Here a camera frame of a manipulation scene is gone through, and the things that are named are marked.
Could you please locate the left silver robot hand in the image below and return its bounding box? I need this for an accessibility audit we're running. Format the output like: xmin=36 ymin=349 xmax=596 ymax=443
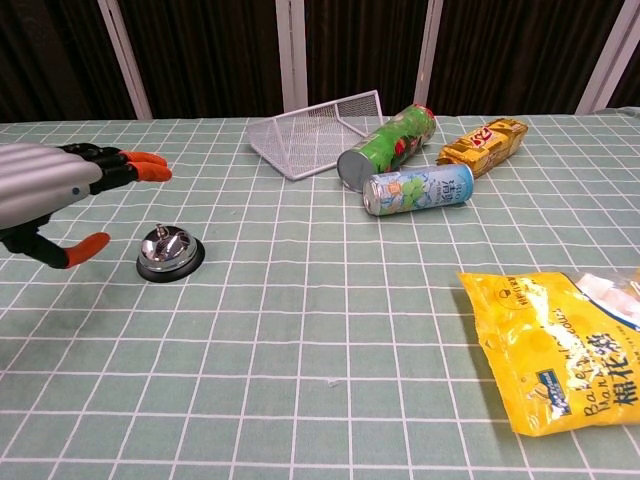
xmin=0 ymin=142 xmax=174 ymax=271

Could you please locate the silver desk call bell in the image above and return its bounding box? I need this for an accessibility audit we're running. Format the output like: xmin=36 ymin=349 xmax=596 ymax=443
xmin=135 ymin=223 xmax=207 ymax=285

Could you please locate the green checkered tablecloth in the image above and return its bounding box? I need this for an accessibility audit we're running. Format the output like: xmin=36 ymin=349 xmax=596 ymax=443
xmin=0 ymin=105 xmax=640 ymax=480

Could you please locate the green chips tube can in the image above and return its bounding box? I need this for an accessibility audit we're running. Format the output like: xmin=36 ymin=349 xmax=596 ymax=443
xmin=336 ymin=103 xmax=437 ymax=195

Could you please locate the light blue drink can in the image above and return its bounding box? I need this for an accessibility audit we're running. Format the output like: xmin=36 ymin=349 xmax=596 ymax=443
xmin=362 ymin=163 xmax=475 ymax=217

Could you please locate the golden snack packet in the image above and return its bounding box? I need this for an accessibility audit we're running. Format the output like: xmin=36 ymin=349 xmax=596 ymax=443
xmin=435 ymin=117 xmax=530 ymax=180

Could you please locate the yellow marshmallow bag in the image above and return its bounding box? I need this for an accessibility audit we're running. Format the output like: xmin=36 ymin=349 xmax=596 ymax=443
xmin=457 ymin=267 xmax=640 ymax=438

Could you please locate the white wire mesh basket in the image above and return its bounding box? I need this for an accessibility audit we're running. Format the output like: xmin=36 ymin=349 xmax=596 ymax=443
xmin=244 ymin=89 xmax=385 ymax=182

